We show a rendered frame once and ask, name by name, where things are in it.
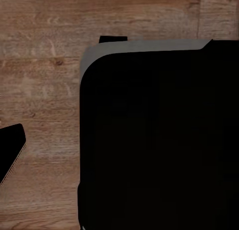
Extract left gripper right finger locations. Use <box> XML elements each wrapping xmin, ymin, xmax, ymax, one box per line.
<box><xmin>223</xmin><ymin>123</ymin><xmax>239</xmax><ymax>164</ymax></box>

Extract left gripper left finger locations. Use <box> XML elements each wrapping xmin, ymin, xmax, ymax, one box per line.
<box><xmin>0</xmin><ymin>123</ymin><xmax>26</xmax><ymax>183</ymax></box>

